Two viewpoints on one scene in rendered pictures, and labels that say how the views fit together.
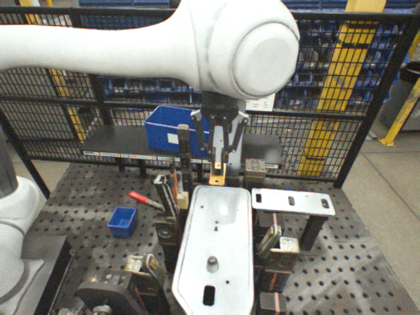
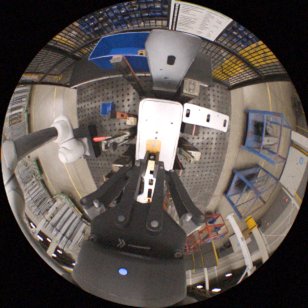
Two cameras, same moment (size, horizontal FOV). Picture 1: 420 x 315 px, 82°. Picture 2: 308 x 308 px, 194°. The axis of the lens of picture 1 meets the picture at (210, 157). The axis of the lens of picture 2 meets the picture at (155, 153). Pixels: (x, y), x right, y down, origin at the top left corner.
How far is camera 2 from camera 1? 0.61 m
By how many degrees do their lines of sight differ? 72
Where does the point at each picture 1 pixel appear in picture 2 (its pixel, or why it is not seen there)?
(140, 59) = not seen: hidden behind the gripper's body
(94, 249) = (101, 122)
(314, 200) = (220, 119)
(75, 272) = (99, 133)
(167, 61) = not seen: hidden behind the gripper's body
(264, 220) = (187, 129)
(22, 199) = (62, 133)
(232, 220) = (167, 131)
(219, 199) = (158, 112)
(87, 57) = not seen: hidden behind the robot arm
